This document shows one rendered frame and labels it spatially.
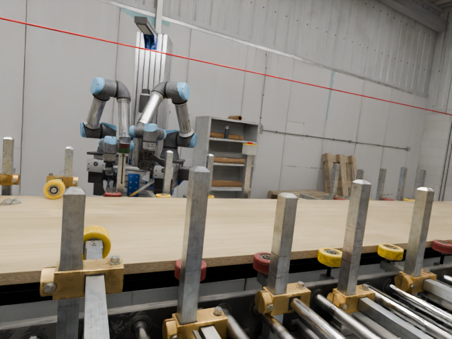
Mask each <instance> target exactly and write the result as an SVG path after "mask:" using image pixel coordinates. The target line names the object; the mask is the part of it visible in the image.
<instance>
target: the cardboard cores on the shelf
mask: <svg viewBox="0 0 452 339"><path fill-rule="evenodd" d="M224 134H225V133H215V132H210V137H213V138H220V139H224ZM228 139H232V140H239V141H242V140H243V135H233V134H229V137H228ZM244 161H245V159H243V158H236V157H217V156H214V162H217V163H238V164H244ZM211 186H215V187H242V182H239V181H231V180H212V184H211Z"/></svg>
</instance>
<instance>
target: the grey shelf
mask: <svg viewBox="0 0 452 339"><path fill-rule="evenodd" d="M225 126H229V134H233V135H243V140H242V141H239V140H232V139H220V138H213V137H210V132H215V133H225ZM242 129H243V130H242ZM195 133H196V134H197V142H196V146H195V147H194V152H193V160H192V167H194V166H203V167H206V156H207V155H208V154H212V155H214V156H217V157H236V158H243V159H245V155H243V154H242V147H243V143H245V144H246V143H247V142H250V143H253V144H254V145H258V140H259V134H260V123H256V122H247V121H242V120H233V119H228V118H219V117H214V116H197V117H196V130H195ZM244 139H245V140H244ZM240 148H241V150H240ZM257 152H258V146H257ZM257 152H256V156H253V157H252V168H251V174H250V186H249V193H248V199H252V195H253V189H254V177H255V171H256V158H257ZM239 155H240V156H239ZM238 168H239V169H238ZM243 169H244V164H238V163H217V162H214V163H213V176H212V180H231V181H239V182H242V181H243ZM235 193H236V195H235ZM211 195H213V196H214V198H241V187H215V186H211Z"/></svg>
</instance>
